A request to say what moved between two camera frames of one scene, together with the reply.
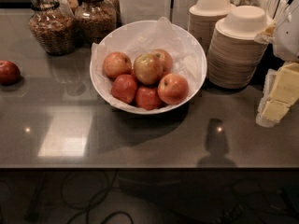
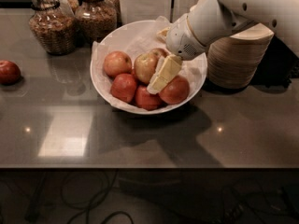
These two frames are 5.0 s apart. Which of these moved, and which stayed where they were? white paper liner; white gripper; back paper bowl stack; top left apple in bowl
Moved: white gripper
Stayed: white paper liner; back paper bowl stack; top left apple in bowl
